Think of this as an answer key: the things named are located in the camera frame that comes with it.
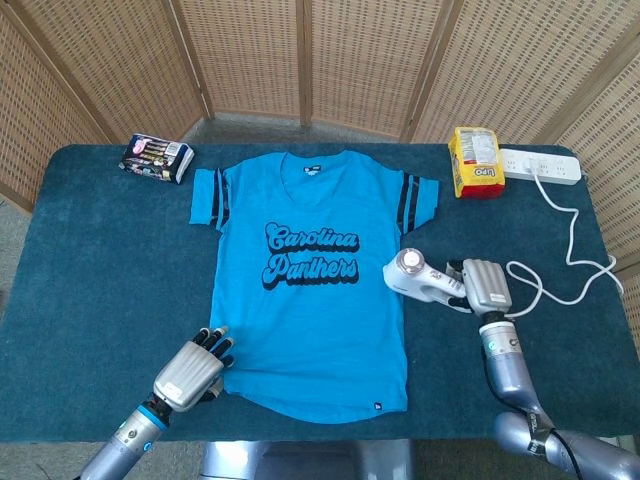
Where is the white power cord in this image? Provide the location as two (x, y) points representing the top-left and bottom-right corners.
(505, 169), (626, 319)

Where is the yellow red snack package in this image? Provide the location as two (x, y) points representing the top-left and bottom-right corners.
(447, 126), (506, 200)

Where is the white handheld steamer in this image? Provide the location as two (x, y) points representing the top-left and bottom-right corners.
(382, 247), (474, 314)

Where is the dark teal table carpet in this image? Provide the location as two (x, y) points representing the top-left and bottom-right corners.
(0, 143), (640, 444)

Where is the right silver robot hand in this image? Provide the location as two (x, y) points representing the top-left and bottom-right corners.
(447, 258), (515, 317)

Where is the grey robot torso base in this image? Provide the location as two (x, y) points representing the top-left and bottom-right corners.
(199, 439), (416, 480)

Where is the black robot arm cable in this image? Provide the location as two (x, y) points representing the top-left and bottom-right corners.
(549, 427), (586, 480)

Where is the white power strip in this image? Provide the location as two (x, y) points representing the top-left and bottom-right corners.
(499, 148), (584, 186)

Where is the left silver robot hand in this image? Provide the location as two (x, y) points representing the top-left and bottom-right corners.
(152, 325), (236, 414)

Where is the wicker folding screen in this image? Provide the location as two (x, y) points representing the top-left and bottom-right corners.
(0, 0), (640, 274)

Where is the dark snack package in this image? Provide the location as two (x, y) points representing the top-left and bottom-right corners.
(118, 132), (196, 186)

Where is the blue Carolina Panthers t-shirt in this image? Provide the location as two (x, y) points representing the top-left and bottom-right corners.
(188, 149), (441, 425)

